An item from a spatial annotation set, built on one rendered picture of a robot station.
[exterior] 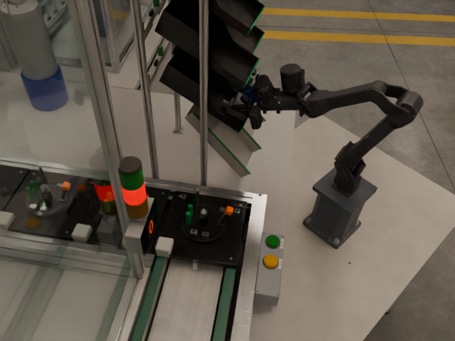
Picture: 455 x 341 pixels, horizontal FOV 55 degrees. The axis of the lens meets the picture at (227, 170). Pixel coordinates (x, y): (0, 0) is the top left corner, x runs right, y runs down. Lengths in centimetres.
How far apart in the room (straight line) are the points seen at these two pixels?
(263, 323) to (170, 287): 29
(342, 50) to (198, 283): 314
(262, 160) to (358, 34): 287
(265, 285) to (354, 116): 230
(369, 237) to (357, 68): 253
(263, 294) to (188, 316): 22
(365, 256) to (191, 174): 67
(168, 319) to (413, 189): 102
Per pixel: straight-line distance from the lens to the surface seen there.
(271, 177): 164
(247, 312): 123
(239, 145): 149
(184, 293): 130
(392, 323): 244
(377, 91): 114
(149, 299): 126
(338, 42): 422
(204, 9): 110
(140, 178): 92
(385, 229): 160
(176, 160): 168
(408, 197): 173
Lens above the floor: 207
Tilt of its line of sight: 47 degrees down
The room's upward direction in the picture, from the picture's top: 3 degrees clockwise
